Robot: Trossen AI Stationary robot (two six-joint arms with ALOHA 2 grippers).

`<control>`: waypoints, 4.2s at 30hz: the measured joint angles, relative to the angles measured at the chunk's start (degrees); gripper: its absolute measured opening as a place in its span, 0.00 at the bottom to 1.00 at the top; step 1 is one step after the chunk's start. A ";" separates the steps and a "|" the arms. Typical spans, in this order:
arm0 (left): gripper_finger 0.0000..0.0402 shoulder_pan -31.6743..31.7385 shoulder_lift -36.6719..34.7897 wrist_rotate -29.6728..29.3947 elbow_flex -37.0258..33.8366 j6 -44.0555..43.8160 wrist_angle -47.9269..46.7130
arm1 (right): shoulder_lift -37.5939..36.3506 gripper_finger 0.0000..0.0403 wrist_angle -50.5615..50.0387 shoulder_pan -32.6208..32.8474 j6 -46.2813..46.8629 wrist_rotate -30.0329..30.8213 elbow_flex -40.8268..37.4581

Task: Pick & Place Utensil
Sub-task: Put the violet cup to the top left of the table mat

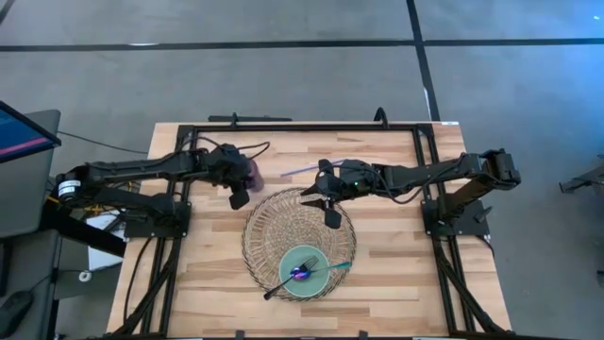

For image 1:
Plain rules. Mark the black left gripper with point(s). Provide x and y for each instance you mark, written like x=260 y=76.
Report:
x=229 y=167

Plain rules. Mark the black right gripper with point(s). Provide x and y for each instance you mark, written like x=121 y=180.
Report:
x=351 y=181

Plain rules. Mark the purple cup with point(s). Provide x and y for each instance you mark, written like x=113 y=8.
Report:
x=258 y=175

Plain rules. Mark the iridescent purple teal spoon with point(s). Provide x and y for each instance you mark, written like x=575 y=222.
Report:
x=299 y=273

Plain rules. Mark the black fork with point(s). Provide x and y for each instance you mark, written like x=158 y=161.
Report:
x=283 y=284

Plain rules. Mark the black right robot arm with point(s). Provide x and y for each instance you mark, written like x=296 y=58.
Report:
x=415 y=175

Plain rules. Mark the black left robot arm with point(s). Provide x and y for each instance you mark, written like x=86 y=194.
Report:
x=132 y=167

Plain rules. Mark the purple straw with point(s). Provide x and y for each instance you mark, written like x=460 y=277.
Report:
x=302 y=170

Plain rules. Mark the black bar clamp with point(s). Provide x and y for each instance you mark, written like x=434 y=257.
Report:
x=250 y=118

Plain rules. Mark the round woven wicker placemat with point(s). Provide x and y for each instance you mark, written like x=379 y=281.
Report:
x=273 y=236

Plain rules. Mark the light green plate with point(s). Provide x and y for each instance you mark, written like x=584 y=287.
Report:
x=317 y=283

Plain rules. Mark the white paper sheet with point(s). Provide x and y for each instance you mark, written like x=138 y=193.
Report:
x=101 y=257

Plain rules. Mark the white tape roll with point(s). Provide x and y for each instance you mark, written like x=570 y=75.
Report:
x=84 y=276

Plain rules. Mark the computer monitor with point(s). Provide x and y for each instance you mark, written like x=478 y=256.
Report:
x=23 y=134

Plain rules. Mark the black computer mouse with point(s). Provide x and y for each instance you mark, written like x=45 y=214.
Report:
x=13 y=311

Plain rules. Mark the black aluminium table frame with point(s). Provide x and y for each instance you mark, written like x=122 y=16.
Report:
x=307 y=128

